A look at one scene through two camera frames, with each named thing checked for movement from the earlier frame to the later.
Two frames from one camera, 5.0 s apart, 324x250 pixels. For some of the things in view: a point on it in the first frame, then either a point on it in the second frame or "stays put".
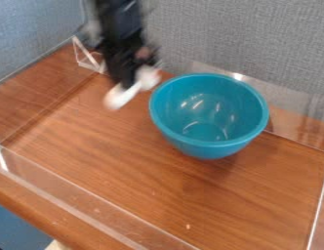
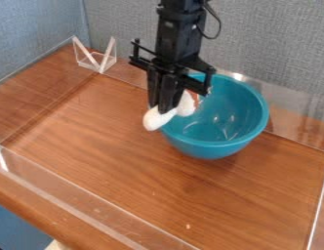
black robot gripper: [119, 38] → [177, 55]
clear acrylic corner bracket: [87, 59] stays put
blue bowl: [209, 113] stays put
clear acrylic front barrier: [82, 203] stays put
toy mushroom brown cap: [120, 94] → [154, 119]
